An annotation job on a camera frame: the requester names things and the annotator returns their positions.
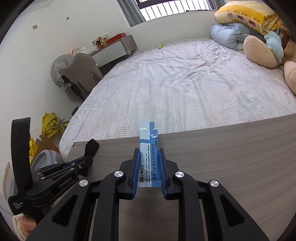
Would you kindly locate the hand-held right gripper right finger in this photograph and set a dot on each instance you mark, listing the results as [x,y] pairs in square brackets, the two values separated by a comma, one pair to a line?
[163,171]

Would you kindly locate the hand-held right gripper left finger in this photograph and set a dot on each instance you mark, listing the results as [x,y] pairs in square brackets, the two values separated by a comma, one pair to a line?
[136,171]

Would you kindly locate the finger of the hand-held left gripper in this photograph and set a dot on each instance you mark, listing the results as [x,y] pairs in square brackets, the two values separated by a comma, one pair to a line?
[67,165]
[69,176]

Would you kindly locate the grey perforated plastic basket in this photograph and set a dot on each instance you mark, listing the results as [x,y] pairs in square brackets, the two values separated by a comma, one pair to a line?
[53,154]

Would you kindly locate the blue white medicine sachet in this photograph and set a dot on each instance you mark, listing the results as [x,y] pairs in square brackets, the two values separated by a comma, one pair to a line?
[148,148]

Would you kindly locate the person's left forearm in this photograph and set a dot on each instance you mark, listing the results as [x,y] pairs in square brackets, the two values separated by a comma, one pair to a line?
[16,226]

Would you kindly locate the person's left hand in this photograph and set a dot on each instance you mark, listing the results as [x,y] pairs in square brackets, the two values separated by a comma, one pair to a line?
[27,226]

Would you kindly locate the brown cardboard box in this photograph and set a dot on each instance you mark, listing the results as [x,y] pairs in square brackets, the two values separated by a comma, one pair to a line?
[46,146]

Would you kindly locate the yellow green printed bag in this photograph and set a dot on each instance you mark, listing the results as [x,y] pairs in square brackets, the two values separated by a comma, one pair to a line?
[64,128]

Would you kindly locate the large yellow plastic bag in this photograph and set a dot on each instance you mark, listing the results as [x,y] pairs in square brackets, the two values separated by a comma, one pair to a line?
[33,148]

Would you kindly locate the bed with checked sheet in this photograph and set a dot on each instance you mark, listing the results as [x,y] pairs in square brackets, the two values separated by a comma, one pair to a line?
[173,92]

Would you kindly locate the grey garment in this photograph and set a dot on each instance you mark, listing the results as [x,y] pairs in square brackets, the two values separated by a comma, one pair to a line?
[56,69]

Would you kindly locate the grey upholstered chair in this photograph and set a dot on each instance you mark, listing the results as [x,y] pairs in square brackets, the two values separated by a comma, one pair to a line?
[81,67]

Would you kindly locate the white plastic bag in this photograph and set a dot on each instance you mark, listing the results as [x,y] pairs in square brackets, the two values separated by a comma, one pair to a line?
[83,49]

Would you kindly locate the grey white desk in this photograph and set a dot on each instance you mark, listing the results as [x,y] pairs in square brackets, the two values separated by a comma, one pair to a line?
[111,51]

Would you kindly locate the box of toy figurines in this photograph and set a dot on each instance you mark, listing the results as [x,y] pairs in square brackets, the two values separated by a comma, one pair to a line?
[100,41]

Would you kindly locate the red box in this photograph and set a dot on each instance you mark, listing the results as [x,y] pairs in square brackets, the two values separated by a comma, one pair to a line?
[116,38]

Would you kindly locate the light blue pillow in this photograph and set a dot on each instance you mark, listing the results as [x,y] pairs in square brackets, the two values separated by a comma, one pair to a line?
[229,33]

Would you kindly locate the beige teddy bear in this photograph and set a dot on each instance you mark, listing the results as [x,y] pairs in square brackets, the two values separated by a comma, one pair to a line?
[259,51]

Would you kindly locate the grey curtain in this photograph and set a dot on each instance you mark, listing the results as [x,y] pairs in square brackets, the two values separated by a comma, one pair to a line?
[130,11]

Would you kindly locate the barred window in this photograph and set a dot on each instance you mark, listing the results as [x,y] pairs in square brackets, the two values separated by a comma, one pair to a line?
[180,8]

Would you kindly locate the light blue plush toy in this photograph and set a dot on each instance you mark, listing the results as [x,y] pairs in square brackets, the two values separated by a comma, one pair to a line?
[274,44]

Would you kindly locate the yellow folded blanket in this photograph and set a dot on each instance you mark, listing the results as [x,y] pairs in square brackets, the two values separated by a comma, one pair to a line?
[242,14]

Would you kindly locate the dark wall socket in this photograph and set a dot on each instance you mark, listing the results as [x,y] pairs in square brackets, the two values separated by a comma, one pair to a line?
[74,110]

